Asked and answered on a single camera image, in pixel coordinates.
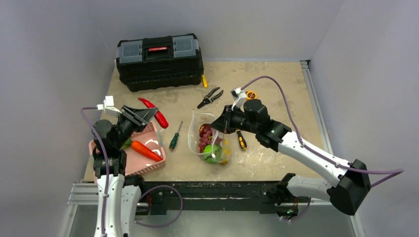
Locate orange tape measure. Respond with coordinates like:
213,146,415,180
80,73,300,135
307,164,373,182
246,91,257,100

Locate black plastic toolbox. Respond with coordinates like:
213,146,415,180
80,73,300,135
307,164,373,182
116,33,204,92

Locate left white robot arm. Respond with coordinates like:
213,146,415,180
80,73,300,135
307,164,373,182
85,106,158,237

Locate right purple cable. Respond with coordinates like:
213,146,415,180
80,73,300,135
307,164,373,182
241,76,405,188

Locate orange toy carrot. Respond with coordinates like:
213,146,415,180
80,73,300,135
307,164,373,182
130,141,163,162

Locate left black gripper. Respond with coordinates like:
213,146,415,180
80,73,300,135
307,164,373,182
113,105,157,149

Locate red toy chili pepper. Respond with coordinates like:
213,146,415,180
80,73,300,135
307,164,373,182
138,97,169,129

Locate pink perforated plastic basket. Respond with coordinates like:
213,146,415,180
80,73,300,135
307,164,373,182
89,121,167,184

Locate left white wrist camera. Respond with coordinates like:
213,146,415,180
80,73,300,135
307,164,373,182
96,95,122,117

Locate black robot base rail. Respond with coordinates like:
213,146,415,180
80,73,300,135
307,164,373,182
126,180,310,217

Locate clear zip top bag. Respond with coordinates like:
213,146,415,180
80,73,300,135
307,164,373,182
188,111,232,166

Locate pink toy grape bunch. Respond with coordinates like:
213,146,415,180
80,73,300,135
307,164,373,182
198,123,212,153

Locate green round toy fruit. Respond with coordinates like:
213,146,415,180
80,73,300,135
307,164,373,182
203,145,222,164

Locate black handled pliers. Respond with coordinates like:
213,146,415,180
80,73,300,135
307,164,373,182
197,87,224,109

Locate yellow black handled screwdriver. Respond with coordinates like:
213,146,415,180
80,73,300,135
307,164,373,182
236,130,248,151

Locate yellow handled tool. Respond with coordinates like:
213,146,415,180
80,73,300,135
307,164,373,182
201,74,208,88

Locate green handled screwdriver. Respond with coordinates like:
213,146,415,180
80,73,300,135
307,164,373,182
169,121,183,151

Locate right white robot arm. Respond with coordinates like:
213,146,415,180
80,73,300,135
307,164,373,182
210,99,372,215

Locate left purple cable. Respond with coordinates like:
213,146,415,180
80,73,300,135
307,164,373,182
81,106,110,236

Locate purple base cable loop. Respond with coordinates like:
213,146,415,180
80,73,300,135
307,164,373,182
134,185,184,228

